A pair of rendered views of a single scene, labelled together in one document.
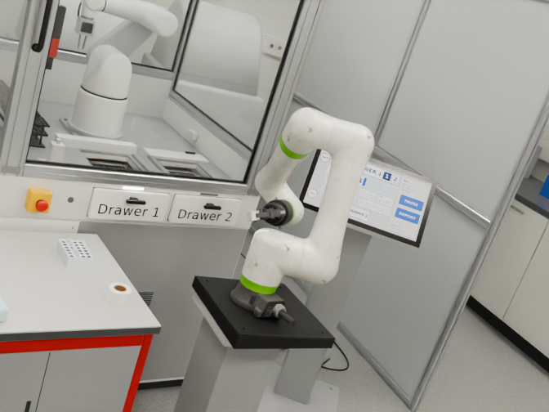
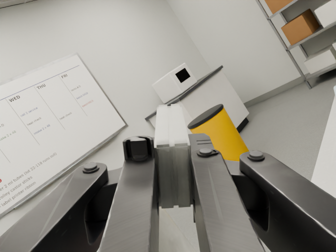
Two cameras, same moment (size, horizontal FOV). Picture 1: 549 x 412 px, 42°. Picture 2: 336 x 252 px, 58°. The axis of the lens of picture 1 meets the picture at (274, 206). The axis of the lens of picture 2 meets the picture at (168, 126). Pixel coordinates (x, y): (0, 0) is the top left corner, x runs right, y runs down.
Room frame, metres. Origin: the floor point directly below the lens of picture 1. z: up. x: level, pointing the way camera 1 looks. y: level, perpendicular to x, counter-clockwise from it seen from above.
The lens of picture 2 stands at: (2.32, 0.03, 1.09)
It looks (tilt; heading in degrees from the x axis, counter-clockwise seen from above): 6 degrees down; 171
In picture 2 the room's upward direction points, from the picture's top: 34 degrees counter-clockwise
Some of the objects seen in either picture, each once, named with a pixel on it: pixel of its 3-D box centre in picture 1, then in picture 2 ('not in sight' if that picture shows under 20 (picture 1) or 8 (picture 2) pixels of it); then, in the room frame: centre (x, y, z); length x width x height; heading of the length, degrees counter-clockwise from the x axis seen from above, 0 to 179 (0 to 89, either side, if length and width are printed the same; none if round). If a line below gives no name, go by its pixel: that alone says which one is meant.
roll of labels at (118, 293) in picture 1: (118, 293); not in sight; (1.90, 0.36, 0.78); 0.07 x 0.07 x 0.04
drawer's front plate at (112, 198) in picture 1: (129, 205); not in sight; (2.37, 0.49, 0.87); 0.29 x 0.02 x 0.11; 128
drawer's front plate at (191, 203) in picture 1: (205, 210); not in sight; (2.56, 0.24, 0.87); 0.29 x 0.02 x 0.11; 128
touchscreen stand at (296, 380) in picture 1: (323, 310); not in sight; (2.83, -0.35, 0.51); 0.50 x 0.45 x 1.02; 177
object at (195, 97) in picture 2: not in sight; (196, 108); (-1.74, 1.17, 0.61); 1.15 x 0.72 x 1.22; 124
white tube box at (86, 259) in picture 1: (74, 253); not in sight; (2.06, 0.56, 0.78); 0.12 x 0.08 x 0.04; 37
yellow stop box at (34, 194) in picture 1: (38, 200); not in sight; (2.15, 0.74, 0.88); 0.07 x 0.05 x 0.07; 128
